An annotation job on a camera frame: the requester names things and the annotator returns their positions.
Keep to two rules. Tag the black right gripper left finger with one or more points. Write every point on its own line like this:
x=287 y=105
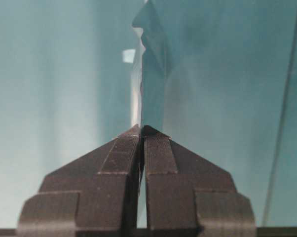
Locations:
x=94 y=195

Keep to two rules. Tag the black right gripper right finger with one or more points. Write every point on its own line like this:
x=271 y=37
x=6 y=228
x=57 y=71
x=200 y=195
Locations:
x=188 y=196

